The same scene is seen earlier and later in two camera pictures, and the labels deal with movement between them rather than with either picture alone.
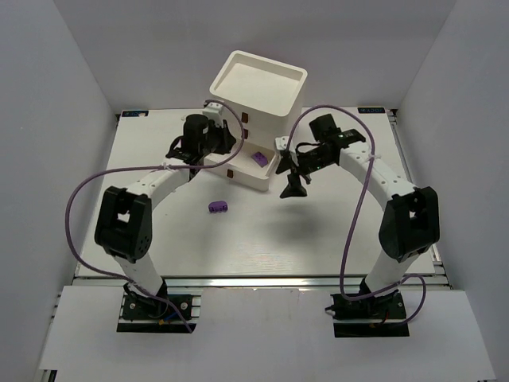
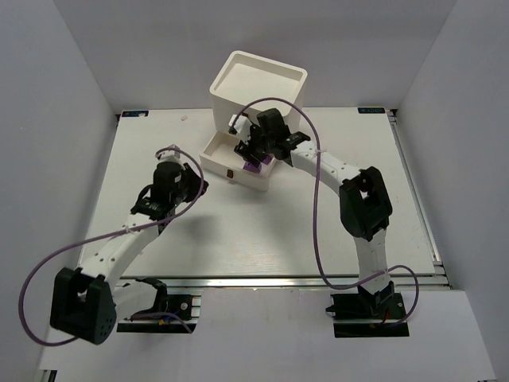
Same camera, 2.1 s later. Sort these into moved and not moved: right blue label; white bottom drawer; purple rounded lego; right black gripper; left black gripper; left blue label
Moved: right black gripper; purple rounded lego; left black gripper
Not moved: left blue label; right blue label; white bottom drawer
